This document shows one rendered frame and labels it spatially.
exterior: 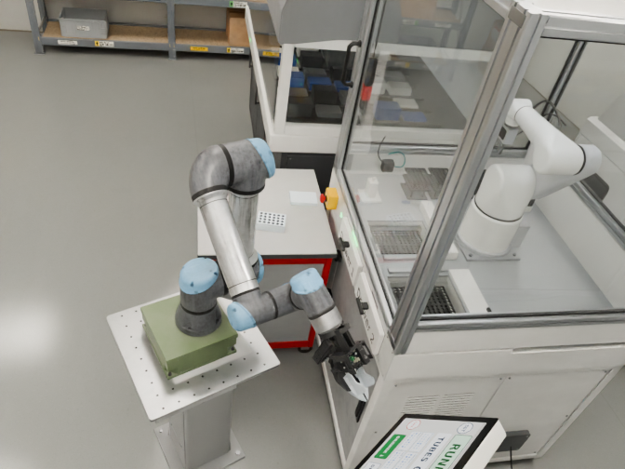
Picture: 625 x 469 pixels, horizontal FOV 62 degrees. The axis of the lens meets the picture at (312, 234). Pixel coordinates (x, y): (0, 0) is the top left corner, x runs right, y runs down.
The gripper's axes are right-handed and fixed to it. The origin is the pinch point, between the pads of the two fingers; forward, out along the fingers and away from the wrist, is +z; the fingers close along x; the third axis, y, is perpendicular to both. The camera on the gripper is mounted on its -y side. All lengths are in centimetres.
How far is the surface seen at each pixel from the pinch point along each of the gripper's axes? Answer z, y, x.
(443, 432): 15.0, 13.4, 6.9
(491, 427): 15.2, 25.8, 9.9
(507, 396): 51, -20, 72
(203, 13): -265, -325, 274
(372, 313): -5.8, -27.4, 38.6
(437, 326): 1.3, -1.1, 36.8
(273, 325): -4, -111, 50
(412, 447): 15.0, 7.8, 0.6
